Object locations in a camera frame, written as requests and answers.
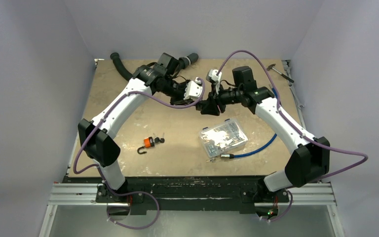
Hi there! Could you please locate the black padlock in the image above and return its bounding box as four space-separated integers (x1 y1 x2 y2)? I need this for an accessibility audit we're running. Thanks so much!
194 100 207 111

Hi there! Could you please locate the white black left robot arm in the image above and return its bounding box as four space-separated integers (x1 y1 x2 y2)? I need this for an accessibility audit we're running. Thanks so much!
73 52 203 202

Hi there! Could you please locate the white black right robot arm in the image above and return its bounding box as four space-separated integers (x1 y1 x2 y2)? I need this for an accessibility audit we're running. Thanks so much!
196 66 330 201

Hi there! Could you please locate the clear plastic parts box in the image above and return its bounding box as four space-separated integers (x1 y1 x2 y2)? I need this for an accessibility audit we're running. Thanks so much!
198 118 248 158

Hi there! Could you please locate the orange padlock with keys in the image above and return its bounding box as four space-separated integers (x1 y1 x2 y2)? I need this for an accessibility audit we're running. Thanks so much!
137 134 165 155

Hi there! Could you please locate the small hammer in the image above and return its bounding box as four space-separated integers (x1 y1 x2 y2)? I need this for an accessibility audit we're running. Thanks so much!
266 64 294 83

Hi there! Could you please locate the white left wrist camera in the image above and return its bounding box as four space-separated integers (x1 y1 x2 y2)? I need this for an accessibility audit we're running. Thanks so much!
183 77 205 101

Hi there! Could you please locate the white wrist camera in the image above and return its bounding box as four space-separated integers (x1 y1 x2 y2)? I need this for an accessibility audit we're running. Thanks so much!
207 69 222 94
183 77 205 101

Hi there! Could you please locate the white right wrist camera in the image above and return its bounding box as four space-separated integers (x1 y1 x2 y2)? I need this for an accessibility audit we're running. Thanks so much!
207 69 222 94

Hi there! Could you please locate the black corrugated hose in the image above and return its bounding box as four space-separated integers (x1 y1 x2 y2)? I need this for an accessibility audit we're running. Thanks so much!
110 52 199 81

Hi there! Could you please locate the blue hose with fitting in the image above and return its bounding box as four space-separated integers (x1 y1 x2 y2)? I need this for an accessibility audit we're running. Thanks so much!
206 84 279 163

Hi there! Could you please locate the black aluminium base frame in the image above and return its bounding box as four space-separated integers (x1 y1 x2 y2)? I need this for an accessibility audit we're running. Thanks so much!
49 176 336 215

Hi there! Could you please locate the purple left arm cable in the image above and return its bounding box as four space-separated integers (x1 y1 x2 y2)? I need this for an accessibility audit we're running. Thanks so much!
72 78 206 230

